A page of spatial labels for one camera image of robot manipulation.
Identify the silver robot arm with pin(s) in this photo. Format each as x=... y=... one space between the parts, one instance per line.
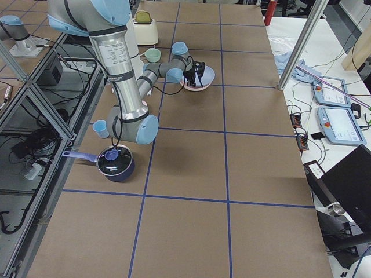
x=105 y=24

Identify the black laptop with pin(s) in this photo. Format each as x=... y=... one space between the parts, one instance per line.
x=348 y=183

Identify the cream toaster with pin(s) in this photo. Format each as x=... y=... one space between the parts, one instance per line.
x=145 y=28

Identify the red bottle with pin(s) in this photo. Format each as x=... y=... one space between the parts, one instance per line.
x=270 y=12

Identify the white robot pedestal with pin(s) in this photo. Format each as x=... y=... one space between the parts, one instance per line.
x=131 y=41

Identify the dark blue pot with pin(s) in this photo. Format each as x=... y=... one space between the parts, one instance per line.
x=116 y=163

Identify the white remote box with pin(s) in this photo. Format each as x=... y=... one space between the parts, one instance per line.
x=316 y=170

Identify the small blue cup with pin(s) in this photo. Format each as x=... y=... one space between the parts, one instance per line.
x=100 y=128

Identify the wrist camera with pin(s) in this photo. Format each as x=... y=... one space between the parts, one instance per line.
x=199 y=68

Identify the aluminium frame post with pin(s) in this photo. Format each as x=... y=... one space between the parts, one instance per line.
x=309 y=26

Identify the upper teach pendant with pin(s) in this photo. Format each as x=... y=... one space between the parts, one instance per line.
x=325 y=95

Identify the pink plate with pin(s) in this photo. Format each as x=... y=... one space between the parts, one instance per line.
x=194 y=88

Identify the lower teach pendant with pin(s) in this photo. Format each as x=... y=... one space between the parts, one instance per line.
x=339 y=126

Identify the green cup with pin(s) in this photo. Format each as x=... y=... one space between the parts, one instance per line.
x=152 y=55

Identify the teach pendant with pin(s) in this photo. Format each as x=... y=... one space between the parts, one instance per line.
x=339 y=126
x=325 y=95

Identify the light blue plate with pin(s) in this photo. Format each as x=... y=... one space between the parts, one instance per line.
x=208 y=76

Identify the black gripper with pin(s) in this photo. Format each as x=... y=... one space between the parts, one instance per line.
x=189 y=74

